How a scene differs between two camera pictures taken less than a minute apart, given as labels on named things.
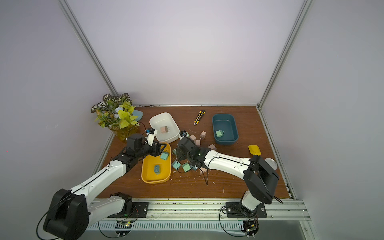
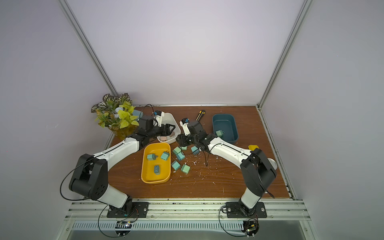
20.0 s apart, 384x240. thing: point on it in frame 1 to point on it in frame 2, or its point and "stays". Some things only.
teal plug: (164, 155) stays
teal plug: (157, 169) stays
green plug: (219, 133) stays
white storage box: (168, 130) stays
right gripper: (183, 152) to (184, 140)
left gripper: (158, 151) to (168, 132)
